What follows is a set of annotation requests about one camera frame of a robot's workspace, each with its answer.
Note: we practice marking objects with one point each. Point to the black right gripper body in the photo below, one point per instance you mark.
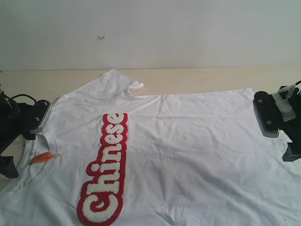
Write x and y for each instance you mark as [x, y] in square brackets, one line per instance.
[289, 105]

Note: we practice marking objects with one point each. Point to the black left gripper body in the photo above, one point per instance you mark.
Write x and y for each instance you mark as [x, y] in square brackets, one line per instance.
[11, 118]

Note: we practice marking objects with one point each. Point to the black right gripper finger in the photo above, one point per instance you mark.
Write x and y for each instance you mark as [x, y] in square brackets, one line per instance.
[293, 152]

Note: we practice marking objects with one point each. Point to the white t-shirt red lettering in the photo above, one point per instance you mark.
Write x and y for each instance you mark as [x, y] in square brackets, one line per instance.
[161, 160]

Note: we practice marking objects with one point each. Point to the orange clothing tag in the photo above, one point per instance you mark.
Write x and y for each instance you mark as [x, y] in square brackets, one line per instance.
[43, 157]

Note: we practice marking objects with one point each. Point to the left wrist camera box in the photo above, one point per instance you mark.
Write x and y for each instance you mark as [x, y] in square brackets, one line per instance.
[38, 116]

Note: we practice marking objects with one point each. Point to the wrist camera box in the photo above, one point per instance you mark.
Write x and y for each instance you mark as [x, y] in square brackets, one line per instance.
[267, 114]
[38, 116]

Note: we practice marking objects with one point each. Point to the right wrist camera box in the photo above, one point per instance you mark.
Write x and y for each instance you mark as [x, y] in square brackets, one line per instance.
[267, 114]

